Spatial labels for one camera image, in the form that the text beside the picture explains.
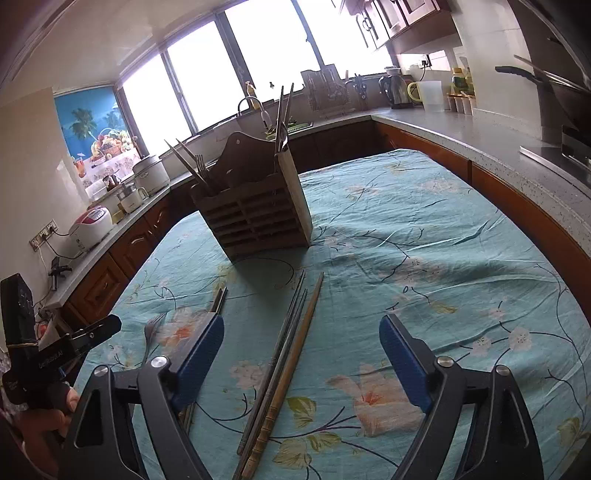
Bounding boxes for clear pitcher green handle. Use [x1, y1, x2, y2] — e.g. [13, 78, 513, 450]
[407, 80, 445, 114]

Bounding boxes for chrome sink faucet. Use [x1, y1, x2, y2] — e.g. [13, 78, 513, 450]
[237, 97, 271, 134]

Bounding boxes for gas stove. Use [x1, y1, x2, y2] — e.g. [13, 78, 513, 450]
[519, 124, 591, 181]

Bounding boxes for large kitchen window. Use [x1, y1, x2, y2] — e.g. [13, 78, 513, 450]
[115, 0, 398, 153]

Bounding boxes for large steel rice cooker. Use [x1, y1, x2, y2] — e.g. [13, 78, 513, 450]
[132, 154, 171, 197]

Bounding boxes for steel fork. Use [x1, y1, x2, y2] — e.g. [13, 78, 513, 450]
[144, 313, 171, 365]
[193, 154, 213, 190]

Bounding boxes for wooden wall cabinets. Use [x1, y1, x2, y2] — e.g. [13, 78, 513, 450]
[339, 0, 462, 54]

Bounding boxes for steel electric kettle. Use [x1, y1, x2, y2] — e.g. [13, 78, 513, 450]
[379, 74, 413, 109]

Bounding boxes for metal chopstick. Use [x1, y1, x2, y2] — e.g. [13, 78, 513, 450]
[281, 83, 295, 149]
[274, 85, 287, 158]
[237, 270, 308, 455]
[232, 287, 309, 480]

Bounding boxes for person's left hand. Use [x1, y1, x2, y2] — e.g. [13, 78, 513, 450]
[16, 387, 80, 459]

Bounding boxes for bamboo chopstick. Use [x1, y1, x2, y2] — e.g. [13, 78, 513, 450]
[165, 140, 213, 192]
[242, 271, 325, 477]
[175, 137, 218, 190]

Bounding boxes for tropical fruit wall poster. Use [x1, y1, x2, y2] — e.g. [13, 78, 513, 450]
[53, 84, 141, 192]

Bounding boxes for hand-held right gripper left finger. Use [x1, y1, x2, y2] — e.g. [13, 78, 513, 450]
[60, 313, 225, 480]

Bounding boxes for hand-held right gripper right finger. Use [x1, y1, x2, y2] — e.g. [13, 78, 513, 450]
[379, 314, 539, 480]

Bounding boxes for white food processor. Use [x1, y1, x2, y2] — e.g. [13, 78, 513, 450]
[115, 182, 149, 214]

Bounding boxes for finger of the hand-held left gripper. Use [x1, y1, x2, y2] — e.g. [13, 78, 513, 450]
[44, 315, 122, 366]

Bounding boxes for red and white rice cooker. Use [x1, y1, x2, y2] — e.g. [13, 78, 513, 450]
[68, 206, 115, 254]

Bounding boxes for wall power outlet strip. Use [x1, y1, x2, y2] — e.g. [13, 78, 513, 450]
[30, 223, 60, 252]

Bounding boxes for teal floral tablecloth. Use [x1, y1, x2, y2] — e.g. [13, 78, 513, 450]
[74, 148, 591, 480]

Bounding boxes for wooden utensil holder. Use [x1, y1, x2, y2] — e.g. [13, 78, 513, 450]
[190, 131, 314, 261]

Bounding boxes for green vegetable basket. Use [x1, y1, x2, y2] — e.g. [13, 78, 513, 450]
[265, 120, 315, 139]

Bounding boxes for white spice jar set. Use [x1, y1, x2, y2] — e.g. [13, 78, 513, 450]
[445, 91, 475, 116]

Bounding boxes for black wok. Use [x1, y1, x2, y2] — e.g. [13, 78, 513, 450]
[495, 55, 591, 134]

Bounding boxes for grey kitchen countertop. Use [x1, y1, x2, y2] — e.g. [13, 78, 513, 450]
[44, 108, 591, 259]

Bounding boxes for black kitchen tool stand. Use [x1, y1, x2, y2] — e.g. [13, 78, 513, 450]
[353, 73, 370, 112]

